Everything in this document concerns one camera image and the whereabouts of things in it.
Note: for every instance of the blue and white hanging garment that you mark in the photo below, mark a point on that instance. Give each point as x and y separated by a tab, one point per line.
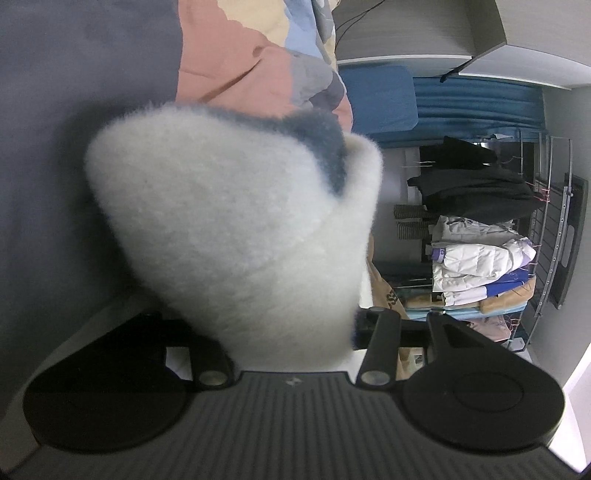
508	286

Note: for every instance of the checkered pastel quilt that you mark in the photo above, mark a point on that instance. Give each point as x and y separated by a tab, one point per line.
46	138

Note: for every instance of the white puffer jacket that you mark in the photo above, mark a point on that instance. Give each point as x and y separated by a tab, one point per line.
471	263

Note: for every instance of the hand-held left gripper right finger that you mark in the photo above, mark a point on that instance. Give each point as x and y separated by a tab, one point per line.
369	330

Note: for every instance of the black hanging shirt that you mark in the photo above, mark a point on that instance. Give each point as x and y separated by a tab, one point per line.
457	152

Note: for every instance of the striped hanging garment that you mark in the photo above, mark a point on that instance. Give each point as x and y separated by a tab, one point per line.
411	226

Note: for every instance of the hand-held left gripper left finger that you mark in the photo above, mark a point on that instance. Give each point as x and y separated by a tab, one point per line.
217	360

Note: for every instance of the pink hanging pants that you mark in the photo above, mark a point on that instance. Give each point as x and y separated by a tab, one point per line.
494	330

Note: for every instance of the tan hanging hoodie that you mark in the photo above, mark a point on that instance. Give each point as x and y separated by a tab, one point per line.
508	302

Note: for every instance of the white blue-striped fleece sweater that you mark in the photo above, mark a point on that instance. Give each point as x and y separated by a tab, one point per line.
221	230

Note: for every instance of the blue curtain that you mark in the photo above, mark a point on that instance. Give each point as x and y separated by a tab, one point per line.
475	101

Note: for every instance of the brown hoodie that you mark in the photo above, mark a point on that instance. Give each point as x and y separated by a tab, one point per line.
383	286

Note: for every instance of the metal clothes rack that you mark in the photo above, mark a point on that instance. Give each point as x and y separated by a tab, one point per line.
545	286

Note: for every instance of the black hanging jacket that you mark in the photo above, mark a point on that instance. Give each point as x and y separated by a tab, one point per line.
475	194

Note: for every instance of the grey bedside cabinet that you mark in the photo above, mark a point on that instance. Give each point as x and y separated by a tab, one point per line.
406	32

